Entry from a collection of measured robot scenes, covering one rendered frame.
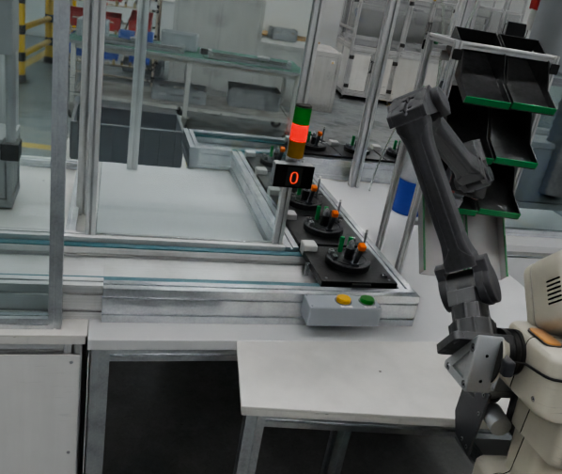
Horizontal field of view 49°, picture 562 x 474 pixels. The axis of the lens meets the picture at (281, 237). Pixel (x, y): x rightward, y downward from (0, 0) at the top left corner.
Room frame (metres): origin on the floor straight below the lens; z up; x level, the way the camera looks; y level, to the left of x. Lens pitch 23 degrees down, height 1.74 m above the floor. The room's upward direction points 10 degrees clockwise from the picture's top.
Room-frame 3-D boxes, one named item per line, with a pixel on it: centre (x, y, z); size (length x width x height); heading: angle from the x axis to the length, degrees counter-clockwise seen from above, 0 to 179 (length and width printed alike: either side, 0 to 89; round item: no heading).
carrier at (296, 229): (1.96, -0.14, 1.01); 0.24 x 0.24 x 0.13; 18
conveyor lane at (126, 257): (1.65, 0.08, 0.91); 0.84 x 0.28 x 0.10; 108
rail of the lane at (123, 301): (1.49, 0.00, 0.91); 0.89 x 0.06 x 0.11; 108
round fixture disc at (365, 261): (1.72, -0.22, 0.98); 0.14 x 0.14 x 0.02
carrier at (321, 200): (2.20, -0.06, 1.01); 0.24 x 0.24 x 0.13; 18
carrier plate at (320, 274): (1.72, -0.22, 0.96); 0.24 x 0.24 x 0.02; 18
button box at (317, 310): (1.49, -0.20, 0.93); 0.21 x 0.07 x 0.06; 108
